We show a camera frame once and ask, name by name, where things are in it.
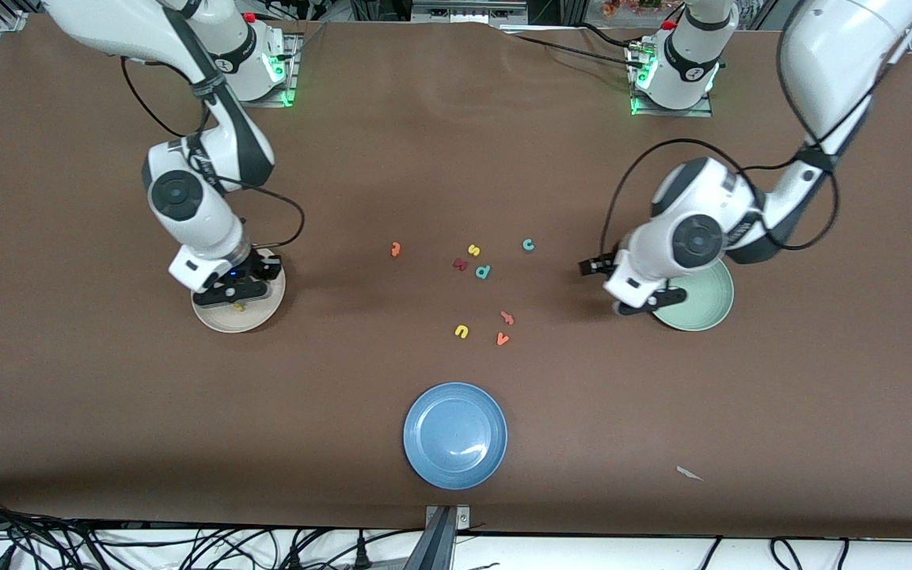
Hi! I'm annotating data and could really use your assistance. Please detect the grey power strip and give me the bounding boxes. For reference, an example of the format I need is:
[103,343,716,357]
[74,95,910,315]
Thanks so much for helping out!
[411,0,529,25]

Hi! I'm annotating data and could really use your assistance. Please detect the brown paper table cover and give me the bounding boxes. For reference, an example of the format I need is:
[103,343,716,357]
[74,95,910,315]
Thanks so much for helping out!
[0,14,912,539]

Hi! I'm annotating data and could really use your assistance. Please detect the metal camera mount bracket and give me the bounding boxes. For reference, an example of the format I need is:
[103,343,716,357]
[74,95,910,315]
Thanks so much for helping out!
[423,505,472,570]

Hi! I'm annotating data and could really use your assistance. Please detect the green plate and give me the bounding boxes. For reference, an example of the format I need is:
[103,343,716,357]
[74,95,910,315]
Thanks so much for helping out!
[652,260,735,332]

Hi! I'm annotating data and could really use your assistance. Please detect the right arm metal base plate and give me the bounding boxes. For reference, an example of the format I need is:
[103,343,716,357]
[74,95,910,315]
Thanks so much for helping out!
[213,32,301,108]

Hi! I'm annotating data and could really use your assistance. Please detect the beige plate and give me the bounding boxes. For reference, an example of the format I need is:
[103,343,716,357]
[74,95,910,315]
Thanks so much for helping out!
[191,253,287,334]

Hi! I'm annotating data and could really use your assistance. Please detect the black cable across table edge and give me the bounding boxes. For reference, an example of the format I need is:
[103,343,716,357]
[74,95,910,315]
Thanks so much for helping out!
[503,22,647,72]

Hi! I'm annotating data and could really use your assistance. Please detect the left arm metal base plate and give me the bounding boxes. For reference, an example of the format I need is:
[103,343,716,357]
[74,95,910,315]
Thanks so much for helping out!
[629,44,714,118]

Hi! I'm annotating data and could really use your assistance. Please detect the blue plate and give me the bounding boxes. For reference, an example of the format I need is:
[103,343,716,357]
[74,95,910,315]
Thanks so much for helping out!
[403,382,508,491]

